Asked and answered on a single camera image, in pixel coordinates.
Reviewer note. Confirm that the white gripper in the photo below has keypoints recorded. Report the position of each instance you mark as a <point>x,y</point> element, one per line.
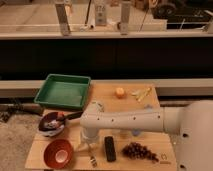
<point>88,136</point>

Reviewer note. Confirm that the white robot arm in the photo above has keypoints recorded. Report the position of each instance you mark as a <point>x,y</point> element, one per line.
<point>193,124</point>

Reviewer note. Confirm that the black remote control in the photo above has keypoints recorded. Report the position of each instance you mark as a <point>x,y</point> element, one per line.
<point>110,149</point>

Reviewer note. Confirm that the red bowl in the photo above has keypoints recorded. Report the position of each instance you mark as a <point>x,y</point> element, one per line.
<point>58,154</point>

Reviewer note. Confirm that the dark frying pan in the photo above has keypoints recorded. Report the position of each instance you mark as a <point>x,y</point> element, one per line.
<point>53,123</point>

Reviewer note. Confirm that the bunch of dark grapes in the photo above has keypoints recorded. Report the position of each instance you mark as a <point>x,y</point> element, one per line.
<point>135,150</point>

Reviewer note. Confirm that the green plastic tray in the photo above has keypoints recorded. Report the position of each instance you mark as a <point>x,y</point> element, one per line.
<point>64,91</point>

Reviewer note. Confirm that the orange fruit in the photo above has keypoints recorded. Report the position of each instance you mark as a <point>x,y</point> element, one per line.
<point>120,92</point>

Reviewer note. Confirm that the yellow banana toy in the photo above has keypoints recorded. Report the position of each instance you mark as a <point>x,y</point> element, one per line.
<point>141,94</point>

